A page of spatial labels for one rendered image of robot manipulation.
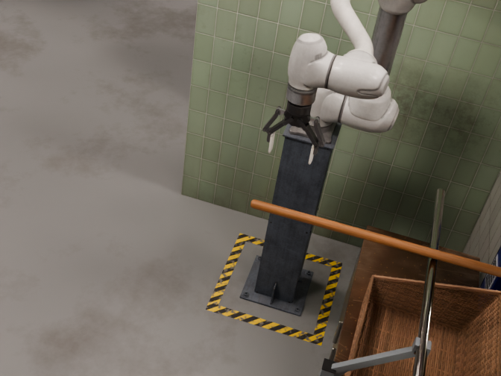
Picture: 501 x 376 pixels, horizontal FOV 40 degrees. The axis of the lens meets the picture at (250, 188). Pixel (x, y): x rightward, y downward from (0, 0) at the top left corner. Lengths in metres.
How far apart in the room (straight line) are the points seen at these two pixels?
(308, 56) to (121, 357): 1.79
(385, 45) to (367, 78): 0.61
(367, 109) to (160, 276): 1.45
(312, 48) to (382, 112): 0.84
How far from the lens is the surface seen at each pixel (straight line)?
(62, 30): 5.63
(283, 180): 3.02
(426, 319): 2.04
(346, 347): 2.68
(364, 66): 2.00
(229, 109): 3.59
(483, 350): 2.64
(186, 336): 3.33
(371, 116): 2.76
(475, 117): 3.38
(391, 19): 2.52
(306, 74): 2.01
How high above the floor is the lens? 2.63
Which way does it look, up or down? 39 degrees down
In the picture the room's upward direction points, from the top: 10 degrees clockwise
